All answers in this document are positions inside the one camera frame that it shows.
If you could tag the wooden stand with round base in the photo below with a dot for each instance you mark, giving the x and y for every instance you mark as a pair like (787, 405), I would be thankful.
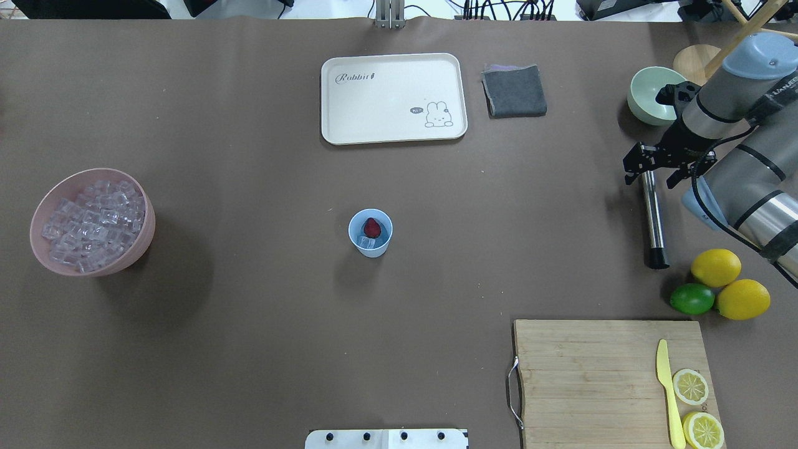
(699, 62)

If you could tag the steel muddler with black tip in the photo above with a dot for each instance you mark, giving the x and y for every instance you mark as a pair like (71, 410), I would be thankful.
(657, 256)

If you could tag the cream rabbit tray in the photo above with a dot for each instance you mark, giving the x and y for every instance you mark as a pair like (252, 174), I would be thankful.
(379, 99)

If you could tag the lemon half lower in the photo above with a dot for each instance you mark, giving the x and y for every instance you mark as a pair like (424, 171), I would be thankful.
(703, 430)

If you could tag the wooden cutting board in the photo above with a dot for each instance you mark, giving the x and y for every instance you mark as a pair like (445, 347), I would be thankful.
(591, 383)

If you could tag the aluminium camera post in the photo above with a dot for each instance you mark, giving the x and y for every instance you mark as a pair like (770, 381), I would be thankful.
(389, 14)

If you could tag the red strawberry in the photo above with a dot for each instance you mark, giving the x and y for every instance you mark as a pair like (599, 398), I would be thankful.
(372, 228)

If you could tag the yellow lemon lower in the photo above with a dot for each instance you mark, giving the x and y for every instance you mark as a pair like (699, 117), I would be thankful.
(743, 299)

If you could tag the yellow lemon upper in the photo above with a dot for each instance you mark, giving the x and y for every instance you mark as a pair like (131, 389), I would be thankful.
(716, 267)

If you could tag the clear ice cube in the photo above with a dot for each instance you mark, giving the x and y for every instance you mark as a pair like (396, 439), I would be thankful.
(365, 243)

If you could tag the pink bowl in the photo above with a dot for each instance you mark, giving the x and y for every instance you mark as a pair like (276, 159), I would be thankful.
(70, 187)

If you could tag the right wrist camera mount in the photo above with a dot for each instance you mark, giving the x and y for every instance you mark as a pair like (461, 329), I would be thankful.
(678, 96)

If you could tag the yellow plastic knife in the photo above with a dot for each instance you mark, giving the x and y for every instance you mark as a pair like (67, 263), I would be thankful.
(663, 374)

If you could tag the green lime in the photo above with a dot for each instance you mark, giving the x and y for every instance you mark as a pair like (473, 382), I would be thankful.
(692, 299)

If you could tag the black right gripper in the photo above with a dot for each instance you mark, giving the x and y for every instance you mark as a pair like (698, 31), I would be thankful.
(681, 143)

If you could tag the lemon half upper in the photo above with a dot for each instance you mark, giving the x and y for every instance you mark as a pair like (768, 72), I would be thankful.
(690, 387)

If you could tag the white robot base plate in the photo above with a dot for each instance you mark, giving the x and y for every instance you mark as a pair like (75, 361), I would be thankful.
(389, 438)

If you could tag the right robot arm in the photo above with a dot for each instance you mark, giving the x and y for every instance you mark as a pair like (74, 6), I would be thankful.
(734, 139)

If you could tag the mint green bowl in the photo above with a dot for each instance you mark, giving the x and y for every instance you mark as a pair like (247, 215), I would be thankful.
(641, 95)

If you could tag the lemon half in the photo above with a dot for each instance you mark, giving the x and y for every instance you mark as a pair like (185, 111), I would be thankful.
(703, 430)
(690, 387)

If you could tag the grey folded cloth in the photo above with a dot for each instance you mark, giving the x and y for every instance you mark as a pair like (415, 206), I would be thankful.
(514, 91)

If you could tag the yellow lemon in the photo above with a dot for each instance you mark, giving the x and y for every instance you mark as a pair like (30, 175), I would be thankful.
(743, 299)
(716, 267)

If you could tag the pile of clear ice cubes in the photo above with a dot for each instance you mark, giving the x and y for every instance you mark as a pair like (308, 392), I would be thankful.
(96, 227)

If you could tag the light blue plastic cup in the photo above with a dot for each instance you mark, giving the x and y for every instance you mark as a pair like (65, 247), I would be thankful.
(356, 225)

